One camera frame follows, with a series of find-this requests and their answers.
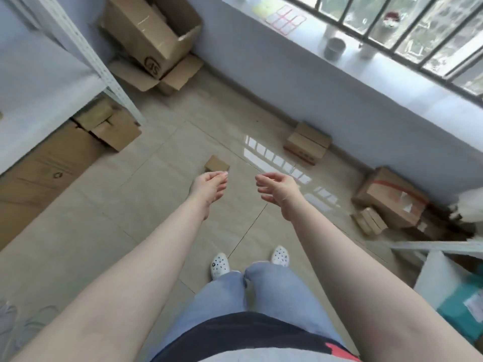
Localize closed brown cardboard box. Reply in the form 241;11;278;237
283;121;333;165

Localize white foam board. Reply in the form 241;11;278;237
413;250;473;310

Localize dented cardboard box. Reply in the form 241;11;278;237
73;99;142;152

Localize teal parcel bag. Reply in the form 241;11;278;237
437;274;483;343

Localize cardboard box with red tape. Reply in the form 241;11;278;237
352;166;429;229

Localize white metal shelf rack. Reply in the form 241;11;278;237
0;0;146;175

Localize white metal bar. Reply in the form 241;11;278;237
390;240;483;256

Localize long flat cardboard carton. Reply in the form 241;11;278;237
0;121;107;250

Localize dark shirt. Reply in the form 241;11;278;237
151;312;362;362

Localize blue jeans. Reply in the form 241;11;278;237
150;261;346;362

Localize large open cardboard box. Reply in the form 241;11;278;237
101;0;203;78

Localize black window grille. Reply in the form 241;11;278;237
279;0;483;96

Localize person's left hand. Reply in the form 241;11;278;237
187;171;230;221

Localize white plastic bag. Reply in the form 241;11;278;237
448;189;483;233

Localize tiny cardboard box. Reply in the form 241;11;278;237
205;155;230;174

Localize grey cup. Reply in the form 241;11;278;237
324;37;346;61

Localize white cup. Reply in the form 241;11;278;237
359;40;378;59

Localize person's right forearm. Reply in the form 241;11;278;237
281;196;483;362

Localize white left clog shoe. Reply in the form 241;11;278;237
210;253;231;281

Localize potted red flower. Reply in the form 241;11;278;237
380;10;401;39

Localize white right clog shoe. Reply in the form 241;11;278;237
271;245;291;267

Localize person's right hand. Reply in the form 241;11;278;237
255;172;303;209

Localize sheet with red grid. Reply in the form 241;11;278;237
265;5;307;34

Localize white clog shoe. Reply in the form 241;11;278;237
271;245;291;267
210;253;231;281

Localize small flat cardboard box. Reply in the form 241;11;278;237
352;207;388;236

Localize yellow paper sheet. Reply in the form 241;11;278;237
252;0;282;16

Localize person's left forearm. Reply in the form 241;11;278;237
11;195;207;362

